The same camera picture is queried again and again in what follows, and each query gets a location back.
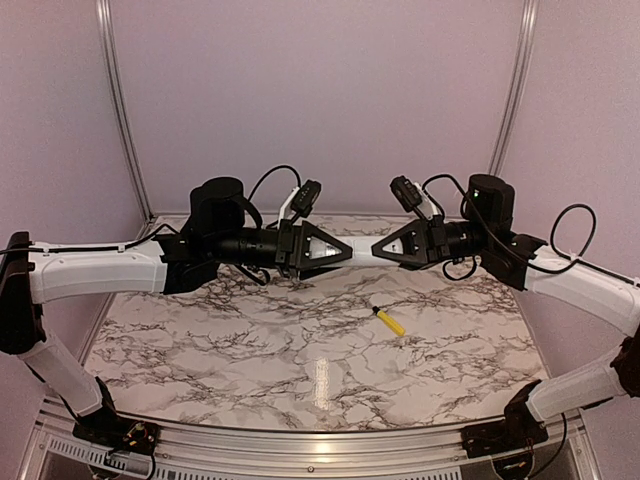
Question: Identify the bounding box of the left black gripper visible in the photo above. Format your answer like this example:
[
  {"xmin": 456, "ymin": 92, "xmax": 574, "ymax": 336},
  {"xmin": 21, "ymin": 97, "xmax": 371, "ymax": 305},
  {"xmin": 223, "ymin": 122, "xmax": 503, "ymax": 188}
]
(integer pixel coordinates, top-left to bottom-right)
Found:
[{"xmin": 209, "ymin": 217, "xmax": 354, "ymax": 280}]

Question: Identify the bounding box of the white remote control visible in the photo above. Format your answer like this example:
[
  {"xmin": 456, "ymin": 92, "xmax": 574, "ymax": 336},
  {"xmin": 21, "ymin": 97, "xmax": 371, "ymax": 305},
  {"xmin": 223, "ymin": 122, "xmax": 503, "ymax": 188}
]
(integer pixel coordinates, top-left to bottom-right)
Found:
[{"xmin": 305, "ymin": 236, "xmax": 398, "ymax": 268}]

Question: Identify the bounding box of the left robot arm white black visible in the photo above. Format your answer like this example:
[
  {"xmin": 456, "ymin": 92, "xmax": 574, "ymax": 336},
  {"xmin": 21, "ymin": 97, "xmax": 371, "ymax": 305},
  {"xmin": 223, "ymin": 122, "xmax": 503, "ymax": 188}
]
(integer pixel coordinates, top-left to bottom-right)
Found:
[{"xmin": 1, "ymin": 177, "xmax": 353, "ymax": 445}]

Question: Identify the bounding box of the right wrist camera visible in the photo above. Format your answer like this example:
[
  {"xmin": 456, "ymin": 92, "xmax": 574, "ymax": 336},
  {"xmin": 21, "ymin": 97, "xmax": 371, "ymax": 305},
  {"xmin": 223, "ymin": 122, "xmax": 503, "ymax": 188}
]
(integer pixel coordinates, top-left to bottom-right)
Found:
[{"xmin": 390, "ymin": 175, "xmax": 445, "ymax": 220}]

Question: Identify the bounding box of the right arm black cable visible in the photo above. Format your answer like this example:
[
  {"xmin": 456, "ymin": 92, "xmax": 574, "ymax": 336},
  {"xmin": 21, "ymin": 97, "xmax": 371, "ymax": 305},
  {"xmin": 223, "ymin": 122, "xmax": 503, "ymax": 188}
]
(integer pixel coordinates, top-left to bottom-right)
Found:
[{"xmin": 549, "ymin": 202, "xmax": 597, "ymax": 261}]

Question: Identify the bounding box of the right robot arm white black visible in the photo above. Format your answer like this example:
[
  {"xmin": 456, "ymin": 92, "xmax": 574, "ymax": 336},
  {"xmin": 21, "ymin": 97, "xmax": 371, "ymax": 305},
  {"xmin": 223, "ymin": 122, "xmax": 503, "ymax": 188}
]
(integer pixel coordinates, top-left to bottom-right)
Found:
[{"xmin": 372, "ymin": 174, "xmax": 639, "ymax": 457}]

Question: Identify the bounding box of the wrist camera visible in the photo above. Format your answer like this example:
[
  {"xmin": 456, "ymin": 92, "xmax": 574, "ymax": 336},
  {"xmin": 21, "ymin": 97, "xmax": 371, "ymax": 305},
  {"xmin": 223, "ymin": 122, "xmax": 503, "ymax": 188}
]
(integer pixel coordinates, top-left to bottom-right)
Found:
[
  {"xmin": 390, "ymin": 175, "xmax": 445, "ymax": 220},
  {"xmin": 277, "ymin": 180, "xmax": 322, "ymax": 223}
]

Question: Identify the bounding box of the front aluminium rail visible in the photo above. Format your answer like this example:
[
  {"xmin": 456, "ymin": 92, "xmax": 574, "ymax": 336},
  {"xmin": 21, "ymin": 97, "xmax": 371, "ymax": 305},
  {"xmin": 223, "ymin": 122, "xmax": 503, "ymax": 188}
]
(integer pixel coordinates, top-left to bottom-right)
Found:
[{"xmin": 29, "ymin": 412, "xmax": 601, "ymax": 480}]

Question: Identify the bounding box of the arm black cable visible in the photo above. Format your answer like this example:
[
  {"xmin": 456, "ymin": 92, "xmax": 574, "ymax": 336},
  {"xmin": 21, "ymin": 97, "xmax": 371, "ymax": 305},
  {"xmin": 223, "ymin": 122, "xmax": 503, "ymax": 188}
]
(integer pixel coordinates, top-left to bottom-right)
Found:
[
  {"xmin": 549, "ymin": 202, "xmax": 597, "ymax": 261},
  {"xmin": 247, "ymin": 164, "xmax": 304, "ymax": 199}
]

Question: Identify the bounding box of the right aluminium frame post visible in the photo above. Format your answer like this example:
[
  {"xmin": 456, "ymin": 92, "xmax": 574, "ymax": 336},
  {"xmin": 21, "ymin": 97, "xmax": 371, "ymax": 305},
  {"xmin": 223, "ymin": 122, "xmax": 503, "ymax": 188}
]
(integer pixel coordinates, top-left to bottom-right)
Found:
[{"xmin": 488, "ymin": 0, "xmax": 540, "ymax": 176}]

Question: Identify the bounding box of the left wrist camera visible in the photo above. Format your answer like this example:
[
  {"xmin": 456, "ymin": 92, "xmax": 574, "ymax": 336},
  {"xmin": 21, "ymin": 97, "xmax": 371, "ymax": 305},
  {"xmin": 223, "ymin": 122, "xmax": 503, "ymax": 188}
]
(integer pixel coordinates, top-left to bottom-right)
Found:
[{"xmin": 277, "ymin": 180, "xmax": 322, "ymax": 223}]

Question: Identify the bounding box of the yellow handled screwdriver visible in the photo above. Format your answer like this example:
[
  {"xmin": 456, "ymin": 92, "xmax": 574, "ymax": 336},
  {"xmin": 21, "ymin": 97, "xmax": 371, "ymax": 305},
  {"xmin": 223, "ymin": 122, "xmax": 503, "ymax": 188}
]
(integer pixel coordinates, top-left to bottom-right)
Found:
[{"xmin": 372, "ymin": 306, "xmax": 406, "ymax": 337}]

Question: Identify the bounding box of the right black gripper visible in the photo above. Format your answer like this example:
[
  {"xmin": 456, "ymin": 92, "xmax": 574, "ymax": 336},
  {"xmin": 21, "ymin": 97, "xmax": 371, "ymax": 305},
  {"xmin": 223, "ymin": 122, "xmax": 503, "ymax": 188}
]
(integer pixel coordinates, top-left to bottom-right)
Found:
[{"xmin": 369, "ymin": 214, "xmax": 493, "ymax": 271}]

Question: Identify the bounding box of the aluminium frame post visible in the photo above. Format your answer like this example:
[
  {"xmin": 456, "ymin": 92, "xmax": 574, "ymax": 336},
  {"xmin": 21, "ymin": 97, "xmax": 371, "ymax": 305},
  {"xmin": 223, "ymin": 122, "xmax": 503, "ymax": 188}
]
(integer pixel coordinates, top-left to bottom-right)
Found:
[
  {"xmin": 488, "ymin": 0, "xmax": 540, "ymax": 176},
  {"xmin": 96, "ymin": 0, "xmax": 154, "ymax": 222}
]

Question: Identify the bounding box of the left aluminium frame post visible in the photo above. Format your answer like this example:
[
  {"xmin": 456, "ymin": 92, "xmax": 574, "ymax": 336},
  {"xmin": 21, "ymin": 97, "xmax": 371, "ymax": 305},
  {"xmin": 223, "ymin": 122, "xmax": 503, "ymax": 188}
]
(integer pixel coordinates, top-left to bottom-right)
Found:
[{"xmin": 96, "ymin": 0, "xmax": 154, "ymax": 222}]

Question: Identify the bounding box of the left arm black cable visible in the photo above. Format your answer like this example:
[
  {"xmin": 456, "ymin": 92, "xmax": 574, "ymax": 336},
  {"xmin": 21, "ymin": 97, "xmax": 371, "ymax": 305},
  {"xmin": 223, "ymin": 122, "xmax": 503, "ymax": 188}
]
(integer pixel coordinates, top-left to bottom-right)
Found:
[{"xmin": 247, "ymin": 164, "xmax": 304, "ymax": 199}]

